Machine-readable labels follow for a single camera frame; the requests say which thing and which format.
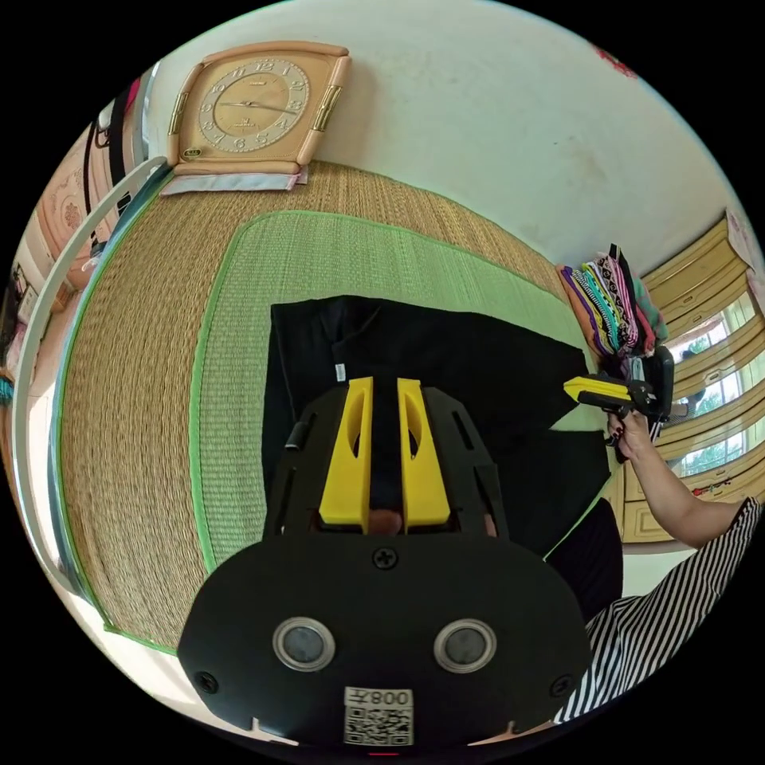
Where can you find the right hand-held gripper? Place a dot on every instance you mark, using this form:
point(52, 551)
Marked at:
point(654, 388)

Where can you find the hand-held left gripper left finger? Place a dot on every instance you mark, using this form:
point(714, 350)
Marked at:
point(346, 466)

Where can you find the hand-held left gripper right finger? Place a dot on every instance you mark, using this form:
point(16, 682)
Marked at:
point(425, 472)

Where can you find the black pants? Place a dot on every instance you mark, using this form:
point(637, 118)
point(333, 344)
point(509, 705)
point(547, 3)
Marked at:
point(478, 370)

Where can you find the person's right forearm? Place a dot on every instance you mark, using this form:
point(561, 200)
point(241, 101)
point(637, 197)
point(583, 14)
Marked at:
point(681, 502)

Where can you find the person's right hand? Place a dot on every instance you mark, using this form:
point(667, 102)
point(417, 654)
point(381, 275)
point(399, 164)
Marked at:
point(632, 436)

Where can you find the pile of clothes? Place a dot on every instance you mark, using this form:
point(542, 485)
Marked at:
point(609, 305)

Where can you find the yellow wooden cupboard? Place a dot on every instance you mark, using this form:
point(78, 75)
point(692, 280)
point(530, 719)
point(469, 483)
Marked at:
point(693, 281)

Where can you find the bed with woven mat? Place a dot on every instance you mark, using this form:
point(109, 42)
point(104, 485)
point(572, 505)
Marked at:
point(149, 388)

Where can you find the folded pale cloth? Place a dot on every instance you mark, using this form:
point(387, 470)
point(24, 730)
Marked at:
point(233, 182)

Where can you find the pink cupboard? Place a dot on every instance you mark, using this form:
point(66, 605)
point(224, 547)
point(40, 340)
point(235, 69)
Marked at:
point(66, 209)

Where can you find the window with yellow frame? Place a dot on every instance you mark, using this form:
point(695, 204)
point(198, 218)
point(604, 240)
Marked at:
point(717, 388)

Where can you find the beige square wall clock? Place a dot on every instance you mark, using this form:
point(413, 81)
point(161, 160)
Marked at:
point(251, 107)

